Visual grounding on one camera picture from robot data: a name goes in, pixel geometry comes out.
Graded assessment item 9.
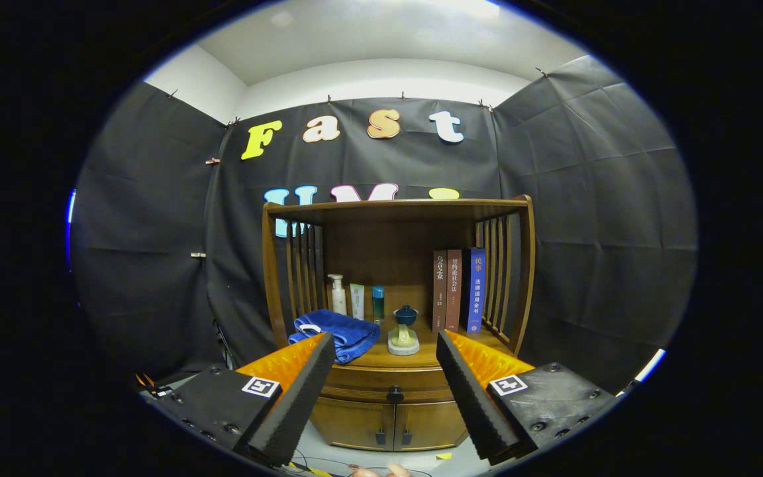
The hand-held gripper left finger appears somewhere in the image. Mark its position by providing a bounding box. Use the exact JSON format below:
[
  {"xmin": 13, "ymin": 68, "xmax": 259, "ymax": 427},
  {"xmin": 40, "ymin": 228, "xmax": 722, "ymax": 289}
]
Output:
[{"xmin": 146, "ymin": 331, "xmax": 336, "ymax": 466}]

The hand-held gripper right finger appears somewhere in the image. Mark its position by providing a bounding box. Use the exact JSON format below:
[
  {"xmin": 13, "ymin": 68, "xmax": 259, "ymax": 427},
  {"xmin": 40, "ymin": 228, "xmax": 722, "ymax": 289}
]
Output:
[{"xmin": 436, "ymin": 329, "xmax": 617, "ymax": 466}]

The wooden drawer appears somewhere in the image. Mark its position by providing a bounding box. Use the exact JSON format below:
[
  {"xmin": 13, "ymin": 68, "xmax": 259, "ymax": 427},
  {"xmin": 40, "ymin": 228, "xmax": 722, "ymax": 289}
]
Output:
[{"xmin": 321, "ymin": 366, "xmax": 452, "ymax": 405}]

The green handled white sponge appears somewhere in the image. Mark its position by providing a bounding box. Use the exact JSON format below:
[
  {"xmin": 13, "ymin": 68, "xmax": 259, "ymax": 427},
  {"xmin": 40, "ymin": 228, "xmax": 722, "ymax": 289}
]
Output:
[{"xmin": 387, "ymin": 325, "xmax": 421, "ymax": 356}]

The wooden cabinet door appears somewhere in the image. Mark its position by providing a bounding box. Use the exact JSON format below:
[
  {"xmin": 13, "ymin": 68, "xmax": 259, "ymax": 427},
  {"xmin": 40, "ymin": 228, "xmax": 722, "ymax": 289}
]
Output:
[
  {"xmin": 309, "ymin": 396, "xmax": 395, "ymax": 451},
  {"xmin": 393, "ymin": 399, "xmax": 470, "ymax": 451}
]

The wooden countertop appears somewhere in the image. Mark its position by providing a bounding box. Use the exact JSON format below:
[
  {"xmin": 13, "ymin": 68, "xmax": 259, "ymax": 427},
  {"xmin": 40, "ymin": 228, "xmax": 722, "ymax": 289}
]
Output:
[{"xmin": 334, "ymin": 321, "xmax": 513, "ymax": 370}]

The wooden cabinet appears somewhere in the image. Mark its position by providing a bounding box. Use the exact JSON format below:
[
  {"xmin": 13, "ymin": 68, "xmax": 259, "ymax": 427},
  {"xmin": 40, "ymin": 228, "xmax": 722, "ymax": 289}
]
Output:
[{"xmin": 262, "ymin": 194, "xmax": 536, "ymax": 452}]

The blue folded towel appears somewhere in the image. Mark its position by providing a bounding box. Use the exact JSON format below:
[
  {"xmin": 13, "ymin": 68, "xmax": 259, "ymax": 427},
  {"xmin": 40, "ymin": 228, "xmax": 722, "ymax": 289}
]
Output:
[{"xmin": 287, "ymin": 309, "xmax": 382, "ymax": 365}]

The white pump bottle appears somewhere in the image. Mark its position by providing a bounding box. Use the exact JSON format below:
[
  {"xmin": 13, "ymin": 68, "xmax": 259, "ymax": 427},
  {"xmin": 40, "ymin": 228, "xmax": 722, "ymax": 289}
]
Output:
[{"xmin": 327, "ymin": 274, "xmax": 348, "ymax": 316}]

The blue book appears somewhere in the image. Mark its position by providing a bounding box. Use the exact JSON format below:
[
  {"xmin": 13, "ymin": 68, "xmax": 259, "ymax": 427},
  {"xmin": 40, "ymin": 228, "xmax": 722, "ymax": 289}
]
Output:
[{"xmin": 461, "ymin": 248, "xmax": 487, "ymax": 334}]

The reddish brown book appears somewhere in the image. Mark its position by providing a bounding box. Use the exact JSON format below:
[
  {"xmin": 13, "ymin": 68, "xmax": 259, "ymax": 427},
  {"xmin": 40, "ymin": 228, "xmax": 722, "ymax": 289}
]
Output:
[{"xmin": 446, "ymin": 249, "xmax": 463, "ymax": 332}]

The dark brown book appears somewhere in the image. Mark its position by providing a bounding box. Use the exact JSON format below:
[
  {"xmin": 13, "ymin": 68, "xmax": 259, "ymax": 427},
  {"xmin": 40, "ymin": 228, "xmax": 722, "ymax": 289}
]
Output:
[{"xmin": 432, "ymin": 250, "xmax": 448, "ymax": 333}]

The black backdrop cloth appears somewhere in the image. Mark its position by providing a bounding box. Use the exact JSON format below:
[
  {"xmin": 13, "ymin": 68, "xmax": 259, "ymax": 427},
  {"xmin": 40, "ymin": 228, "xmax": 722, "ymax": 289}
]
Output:
[{"xmin": 69, "ymin": 54, "xmax": 698, "ymax": 395}]

